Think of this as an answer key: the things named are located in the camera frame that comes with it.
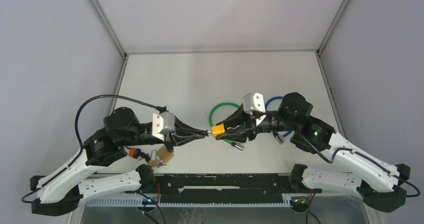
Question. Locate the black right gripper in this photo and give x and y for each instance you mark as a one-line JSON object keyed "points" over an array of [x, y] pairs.
{"points": [[238, 117]]}

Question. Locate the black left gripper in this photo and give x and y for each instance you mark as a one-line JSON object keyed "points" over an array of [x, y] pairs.
{"points": [[174, 139]]}

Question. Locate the yellow tag padlock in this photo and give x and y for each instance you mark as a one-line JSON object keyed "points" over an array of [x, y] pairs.
{"points": [[216, 130]]}

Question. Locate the green cable lock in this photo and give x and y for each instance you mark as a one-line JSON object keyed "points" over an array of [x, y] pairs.
{"points": [[236, 145]]}

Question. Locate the blue cable lock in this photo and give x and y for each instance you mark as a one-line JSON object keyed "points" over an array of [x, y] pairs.
{"points": [[273, 104]]}

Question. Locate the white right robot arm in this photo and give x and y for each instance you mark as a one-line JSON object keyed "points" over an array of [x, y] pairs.
{"points": [[378, 184]]}

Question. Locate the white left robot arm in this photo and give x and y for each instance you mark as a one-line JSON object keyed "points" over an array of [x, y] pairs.
{"points": [[65, 189]]}

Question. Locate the large brass padlock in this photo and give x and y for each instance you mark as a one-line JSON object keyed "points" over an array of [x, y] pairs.
{"points": [[164, 155]]}

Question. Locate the small brass padlock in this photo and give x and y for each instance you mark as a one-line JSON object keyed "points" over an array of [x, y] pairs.
{"points": [[153, 159]]}

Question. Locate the orange black padlock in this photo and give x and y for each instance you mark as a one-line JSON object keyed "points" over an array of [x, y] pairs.
{"points": [[138, 154]]}

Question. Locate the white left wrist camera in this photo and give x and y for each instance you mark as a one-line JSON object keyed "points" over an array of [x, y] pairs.
{"points": [[162, 124]]}

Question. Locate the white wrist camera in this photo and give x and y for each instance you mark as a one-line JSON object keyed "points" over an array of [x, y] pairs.
{"points": [[253, 102], [162, 124]]}

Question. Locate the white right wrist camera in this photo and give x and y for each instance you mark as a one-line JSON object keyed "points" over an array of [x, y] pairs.
{"points": [[253, 102]]}

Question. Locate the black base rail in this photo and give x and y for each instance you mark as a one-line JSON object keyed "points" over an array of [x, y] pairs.
{"points": [[223, 189]]}

